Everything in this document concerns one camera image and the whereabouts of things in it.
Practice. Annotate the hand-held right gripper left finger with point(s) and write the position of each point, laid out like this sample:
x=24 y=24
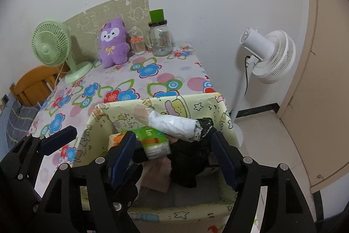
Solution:
x=122 y=159

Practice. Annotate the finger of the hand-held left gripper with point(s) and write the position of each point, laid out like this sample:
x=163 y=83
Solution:
x=21 y=185
x=60 y=138

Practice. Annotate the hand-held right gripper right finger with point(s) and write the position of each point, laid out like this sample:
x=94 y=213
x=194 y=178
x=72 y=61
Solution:
x=223 y=159

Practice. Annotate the green tissue packet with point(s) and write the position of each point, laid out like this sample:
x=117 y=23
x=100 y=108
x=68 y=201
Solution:
x=152 y=140

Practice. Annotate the black plastic bag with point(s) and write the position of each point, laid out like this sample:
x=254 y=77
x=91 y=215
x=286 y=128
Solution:
x=185 y=164

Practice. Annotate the pink bear print paper bag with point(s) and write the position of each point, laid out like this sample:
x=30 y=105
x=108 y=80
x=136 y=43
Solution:
x=158 y=175

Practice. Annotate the white plastic bag roll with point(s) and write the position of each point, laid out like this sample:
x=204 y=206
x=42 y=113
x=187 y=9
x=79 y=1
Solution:
x=174 y=123

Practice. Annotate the yellow cartoon storage box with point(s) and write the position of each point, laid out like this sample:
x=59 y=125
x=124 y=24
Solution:
x=190 y=104

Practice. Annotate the grey plaid blanket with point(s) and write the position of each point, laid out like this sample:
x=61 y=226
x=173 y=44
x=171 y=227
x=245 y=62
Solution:
x=19 y=121

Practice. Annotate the orange wooden chair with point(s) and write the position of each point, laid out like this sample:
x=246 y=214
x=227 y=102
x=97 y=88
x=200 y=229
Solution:
x=30 y=80

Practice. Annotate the floral tablecloth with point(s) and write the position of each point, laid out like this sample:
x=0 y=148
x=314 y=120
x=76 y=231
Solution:
x=152 y=72

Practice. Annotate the green desk fan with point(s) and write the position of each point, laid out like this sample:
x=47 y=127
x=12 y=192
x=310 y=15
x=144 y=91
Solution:
x=49 y=43

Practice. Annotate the purple plush toy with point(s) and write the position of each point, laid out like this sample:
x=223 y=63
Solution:
x=113 y=50

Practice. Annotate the cotton swab jar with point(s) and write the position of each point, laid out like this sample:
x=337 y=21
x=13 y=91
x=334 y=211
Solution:
x=137 y=47

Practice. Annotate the beige door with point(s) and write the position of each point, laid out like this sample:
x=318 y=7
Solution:
x=313 y=85

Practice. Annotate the white standing fan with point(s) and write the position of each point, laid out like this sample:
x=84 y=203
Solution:
x=259 y=42

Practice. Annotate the glass mason jar mug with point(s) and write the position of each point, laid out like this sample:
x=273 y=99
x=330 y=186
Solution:
x=160 y=42

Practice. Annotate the green patterned board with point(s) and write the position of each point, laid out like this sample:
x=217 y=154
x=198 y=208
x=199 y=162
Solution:
x=90 y=17

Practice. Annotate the green plastic cap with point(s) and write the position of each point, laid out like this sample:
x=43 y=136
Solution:
x=157 y=16

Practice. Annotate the wall socket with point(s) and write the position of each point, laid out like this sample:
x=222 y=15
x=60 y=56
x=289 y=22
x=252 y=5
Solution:
x=4 y=99

